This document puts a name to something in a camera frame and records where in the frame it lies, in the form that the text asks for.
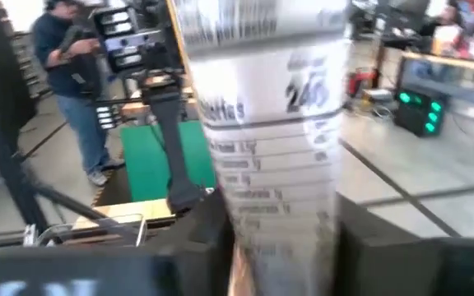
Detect blue-framed background workbench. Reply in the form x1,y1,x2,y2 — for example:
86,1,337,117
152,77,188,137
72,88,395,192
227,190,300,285
397,51,474,157

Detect person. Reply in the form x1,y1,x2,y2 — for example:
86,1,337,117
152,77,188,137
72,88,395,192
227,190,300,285
30,0,127,188

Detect green floor mat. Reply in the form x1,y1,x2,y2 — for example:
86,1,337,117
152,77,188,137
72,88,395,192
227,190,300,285
120,119,217,203

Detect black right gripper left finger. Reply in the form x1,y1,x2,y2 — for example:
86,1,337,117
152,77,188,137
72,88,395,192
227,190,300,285
141,188,236,296

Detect black computer green lights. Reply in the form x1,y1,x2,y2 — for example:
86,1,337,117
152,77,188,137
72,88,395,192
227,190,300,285
393,88,448,139

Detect blue cereal box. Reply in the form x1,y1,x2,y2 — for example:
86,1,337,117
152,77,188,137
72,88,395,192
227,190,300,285
166,0,351,296

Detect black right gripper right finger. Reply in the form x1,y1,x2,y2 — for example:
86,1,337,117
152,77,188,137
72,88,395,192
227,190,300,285
334,197,440,296

